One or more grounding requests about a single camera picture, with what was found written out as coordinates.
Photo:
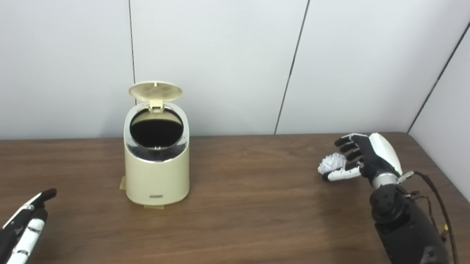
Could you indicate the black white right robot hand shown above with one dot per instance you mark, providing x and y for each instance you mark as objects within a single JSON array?
[{"x": 376, "y": 156}]

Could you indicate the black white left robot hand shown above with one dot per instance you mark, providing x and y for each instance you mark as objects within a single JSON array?
[{"x": 4, "y": 239}]

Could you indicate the white paper ball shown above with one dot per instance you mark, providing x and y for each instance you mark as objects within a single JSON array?
[{"x": 332, "y": 162}]

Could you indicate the cream-colored bin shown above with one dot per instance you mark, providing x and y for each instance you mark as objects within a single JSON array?
[{"x": 156, "y": 176}]

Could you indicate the round cream bin lid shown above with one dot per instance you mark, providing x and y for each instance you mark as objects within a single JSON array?
[{"x": 156, "y": 90}]

